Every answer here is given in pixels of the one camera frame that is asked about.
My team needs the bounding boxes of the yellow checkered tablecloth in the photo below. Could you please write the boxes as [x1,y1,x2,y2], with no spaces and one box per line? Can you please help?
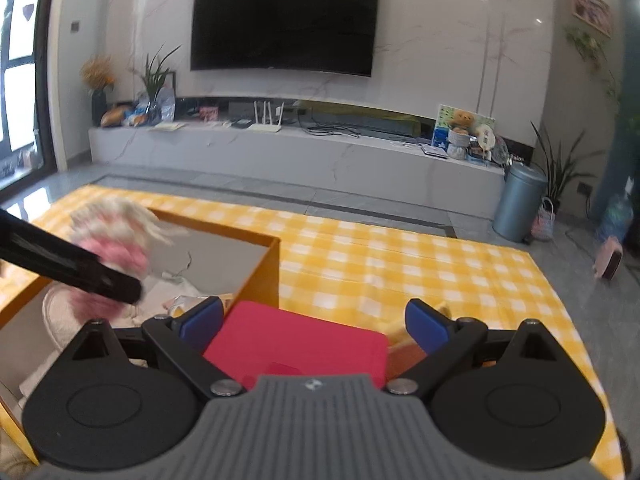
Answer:
[0,185,627,480]

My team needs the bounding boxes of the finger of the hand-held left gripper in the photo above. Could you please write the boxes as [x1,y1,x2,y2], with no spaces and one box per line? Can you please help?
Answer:
[0,209,144,306]

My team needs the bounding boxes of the white router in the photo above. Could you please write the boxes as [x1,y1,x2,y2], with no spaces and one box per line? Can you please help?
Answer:
[248,101,286,134]

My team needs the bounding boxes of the orange cardboard box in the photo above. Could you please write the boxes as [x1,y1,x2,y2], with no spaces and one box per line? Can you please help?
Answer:
[0,204,282,466]

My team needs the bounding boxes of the clear plastic bag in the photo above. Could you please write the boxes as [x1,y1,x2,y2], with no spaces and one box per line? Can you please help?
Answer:
[150,87,177,124]

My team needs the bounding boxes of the green hanging vine plant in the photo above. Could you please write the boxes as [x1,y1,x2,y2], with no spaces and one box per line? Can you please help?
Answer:
[565,25,623,107]

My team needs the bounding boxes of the yellow bear picture board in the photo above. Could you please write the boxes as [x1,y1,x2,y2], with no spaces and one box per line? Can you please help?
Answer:
[433,104,496,133]

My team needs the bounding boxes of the blue-grey trash bin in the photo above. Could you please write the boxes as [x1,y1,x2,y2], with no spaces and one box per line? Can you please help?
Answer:
[492,162,549,244]

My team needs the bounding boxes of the round white fan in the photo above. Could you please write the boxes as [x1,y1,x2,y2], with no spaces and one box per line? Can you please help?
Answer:
[474,126,509,164]

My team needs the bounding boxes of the framed wall picture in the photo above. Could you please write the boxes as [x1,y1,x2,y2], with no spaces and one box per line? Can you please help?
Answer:
[570,0,614,39]

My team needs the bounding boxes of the black television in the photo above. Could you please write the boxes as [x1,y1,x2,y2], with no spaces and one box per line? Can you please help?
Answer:
[189,0,381,79]

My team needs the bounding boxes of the blue snack bag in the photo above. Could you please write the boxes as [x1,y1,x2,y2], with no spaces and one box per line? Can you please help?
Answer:
[125,100,151,126]

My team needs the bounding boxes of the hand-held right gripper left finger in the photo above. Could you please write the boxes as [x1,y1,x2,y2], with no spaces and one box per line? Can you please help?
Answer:
[70,296,247,399]

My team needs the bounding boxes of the black cables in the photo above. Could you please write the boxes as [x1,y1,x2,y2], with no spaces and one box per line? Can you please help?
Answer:
[297,109,362,139]

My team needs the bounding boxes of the vase with orange flowers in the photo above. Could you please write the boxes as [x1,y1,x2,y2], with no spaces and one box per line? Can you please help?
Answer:
[80,55,119,127]

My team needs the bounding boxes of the green leafy potted plant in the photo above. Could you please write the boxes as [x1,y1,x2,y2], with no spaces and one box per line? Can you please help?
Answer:
[129,45,182,111]

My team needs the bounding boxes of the red cloth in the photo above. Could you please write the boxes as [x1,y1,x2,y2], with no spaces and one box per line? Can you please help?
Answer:
[202,301,390,392]

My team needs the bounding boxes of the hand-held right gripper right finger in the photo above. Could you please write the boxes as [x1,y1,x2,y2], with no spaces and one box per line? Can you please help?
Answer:
[384,298,572,397]

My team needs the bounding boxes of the black framed window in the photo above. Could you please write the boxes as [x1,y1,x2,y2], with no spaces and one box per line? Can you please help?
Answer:
[0,0,57,192]

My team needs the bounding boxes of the orange snack bag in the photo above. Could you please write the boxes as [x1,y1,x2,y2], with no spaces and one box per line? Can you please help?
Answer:
[100,105,132,129]

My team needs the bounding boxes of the white cloth garment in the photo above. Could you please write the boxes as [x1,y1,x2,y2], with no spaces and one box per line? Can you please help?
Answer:
[122,277,236,322]

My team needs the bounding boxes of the pink white fluffy plush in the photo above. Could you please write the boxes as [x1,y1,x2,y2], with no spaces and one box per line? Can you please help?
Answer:
[66,196,192,322]

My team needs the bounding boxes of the white marble TV stand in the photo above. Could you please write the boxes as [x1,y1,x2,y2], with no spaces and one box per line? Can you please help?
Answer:
[88,94,507,221]

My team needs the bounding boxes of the long-leaf potted plant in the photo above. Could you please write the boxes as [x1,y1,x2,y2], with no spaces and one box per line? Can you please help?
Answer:
[529,120,609,217]

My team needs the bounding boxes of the pink woven basket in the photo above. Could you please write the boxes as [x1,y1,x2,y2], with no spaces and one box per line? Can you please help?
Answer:
[530,197,557,242]

